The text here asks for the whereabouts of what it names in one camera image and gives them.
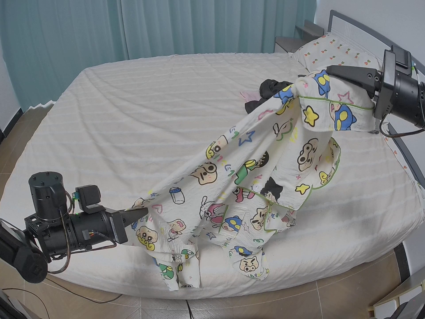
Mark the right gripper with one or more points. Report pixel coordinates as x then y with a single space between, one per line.
405 98

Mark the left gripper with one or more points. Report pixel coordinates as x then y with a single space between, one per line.
89 231

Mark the white printed pyjama top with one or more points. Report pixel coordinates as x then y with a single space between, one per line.
232 191

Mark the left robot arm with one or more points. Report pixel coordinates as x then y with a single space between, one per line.
46 194

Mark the bed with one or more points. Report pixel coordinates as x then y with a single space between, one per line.
132 111

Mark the white printed pillow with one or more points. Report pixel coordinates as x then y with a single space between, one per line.
332 50

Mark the grey bedside table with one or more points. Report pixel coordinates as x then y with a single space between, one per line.
289 43

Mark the black garment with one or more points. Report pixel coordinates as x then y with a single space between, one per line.
270 90

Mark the pink garment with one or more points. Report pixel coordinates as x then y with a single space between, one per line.
249 95

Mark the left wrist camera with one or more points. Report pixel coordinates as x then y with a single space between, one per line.
88 196

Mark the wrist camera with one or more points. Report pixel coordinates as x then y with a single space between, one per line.
402 58
88 196

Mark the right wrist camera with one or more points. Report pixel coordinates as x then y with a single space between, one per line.
402 58

